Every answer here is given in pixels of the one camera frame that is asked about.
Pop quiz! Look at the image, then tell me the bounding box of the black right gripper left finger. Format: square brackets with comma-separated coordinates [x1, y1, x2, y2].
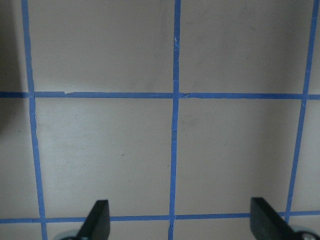
[75, 200, 111, 240]

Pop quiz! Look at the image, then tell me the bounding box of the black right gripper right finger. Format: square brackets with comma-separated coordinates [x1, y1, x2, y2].
[250, 197, 297, 240]

